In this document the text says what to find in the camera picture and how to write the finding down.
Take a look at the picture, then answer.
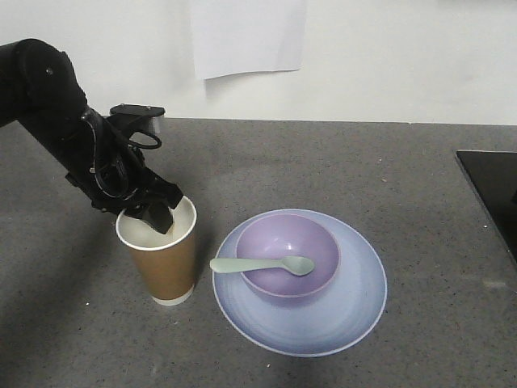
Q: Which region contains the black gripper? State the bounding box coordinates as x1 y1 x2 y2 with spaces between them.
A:
65 116 183 234

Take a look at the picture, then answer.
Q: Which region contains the brown paper cup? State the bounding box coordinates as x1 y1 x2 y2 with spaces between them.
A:
116 196 197 306

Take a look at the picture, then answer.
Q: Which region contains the purple plastic bowl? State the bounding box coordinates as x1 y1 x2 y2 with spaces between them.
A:
235 211 341 306

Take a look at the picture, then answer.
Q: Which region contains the mint green plastic spoon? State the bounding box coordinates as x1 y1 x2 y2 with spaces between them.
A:
209 256 315 276

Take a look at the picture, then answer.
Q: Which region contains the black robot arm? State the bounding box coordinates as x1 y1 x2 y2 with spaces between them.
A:
1 39 183 234

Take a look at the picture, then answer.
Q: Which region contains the blue round plate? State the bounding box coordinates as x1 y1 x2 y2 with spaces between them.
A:
212 209 387 357

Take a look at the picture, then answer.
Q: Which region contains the grey stone countertop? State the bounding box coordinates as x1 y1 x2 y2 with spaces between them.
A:
1 120 516 387

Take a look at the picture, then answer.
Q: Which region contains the black glass gas hob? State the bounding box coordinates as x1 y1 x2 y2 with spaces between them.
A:
456 150 516 259

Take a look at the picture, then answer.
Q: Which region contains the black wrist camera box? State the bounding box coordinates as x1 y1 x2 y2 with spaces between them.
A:
107 103 166 135

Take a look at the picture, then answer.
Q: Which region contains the white paper sheet on wall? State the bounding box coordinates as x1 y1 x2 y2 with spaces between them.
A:
189 1 307 80

